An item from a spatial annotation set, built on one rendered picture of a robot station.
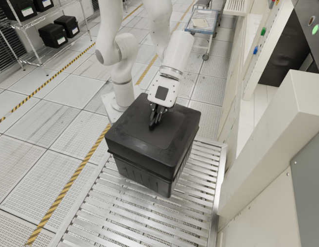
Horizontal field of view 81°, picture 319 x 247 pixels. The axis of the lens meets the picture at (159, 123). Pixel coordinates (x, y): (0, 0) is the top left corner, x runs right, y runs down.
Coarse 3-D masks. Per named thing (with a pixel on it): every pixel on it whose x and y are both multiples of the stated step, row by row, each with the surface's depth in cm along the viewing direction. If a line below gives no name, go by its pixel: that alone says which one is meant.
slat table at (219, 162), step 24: (216, 144) 102; (192, 168) 92; (216, 168) 92; (96, 192) 84; (192, 192) 84; (216, 192) 84; (72, 216) 78; (192, 216) 78; (216, 216) 78; (72, 240) 72; (96, 240) 72; (120, 240) 72; (144, 240) 72; (168, 240) 72; (192, 240) 72
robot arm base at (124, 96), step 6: (114, 84) 107; (126, 84) 107; (132, 84) 112; (114, 90) 112; (120, 90) 109; (126, 90) 110; (132, 90) 114; (114, 96) 126; (120, 96) 113; (126, 96) 113; (132, 96) 116; (114, 102) 122; (120, 102) 117; (126, 102) 117; (132, 102) 120; (114, 108) 119; (120, 108) 118; (126, 108) 118
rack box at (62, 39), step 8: (48, 24) 289; (56, 24) 289; (40, 32) 277; (48, 32) 272; (56, 32) 280; (64, 32) 291; (48, 40) 282; (56, 40) 284; (64, 40) 296; (56, 48) 289
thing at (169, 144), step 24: (144, 96) 83; (120, 120) 73; (144, 120) 73; (168, 120) 73; (192, 120) 73; (120, 144) 66; (144, 144) 66; (168, 144) 66; (144, 168) 70; (168, 168) 61
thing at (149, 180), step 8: (192, 144) 91; (120, 160) 77; (184, 160) 82; (120, 168) 84; (128, 168) 80; (136, 168) 75; (128, 176) 87; (136, 176) 82; (144, 176) 78; (152, 176) 74; (176, 176) 77; (144, 184) 84; (152, 184) 80; (160, 184) 75; (168, 184) 72; (160, 192) 82; (168, 192) 78
